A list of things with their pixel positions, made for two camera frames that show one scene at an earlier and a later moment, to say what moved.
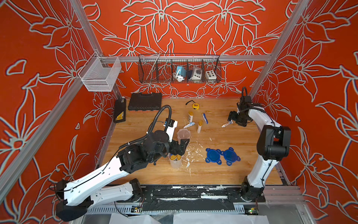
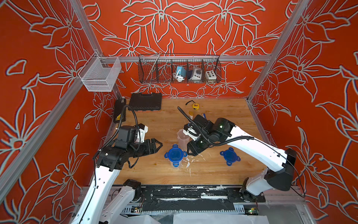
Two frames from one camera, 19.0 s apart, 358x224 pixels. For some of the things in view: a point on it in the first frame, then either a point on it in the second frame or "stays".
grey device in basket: [196, 73] stays
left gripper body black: [174, 148] → [142, 148]
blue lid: [213, 155] → [175, 155]
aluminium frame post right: [290, 26] stays
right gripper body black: [239, 119] → [198, 145]
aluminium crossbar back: [184, 58] stays
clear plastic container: [175, 164] stays
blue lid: [230, 156] stays
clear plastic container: [183, 133] stays
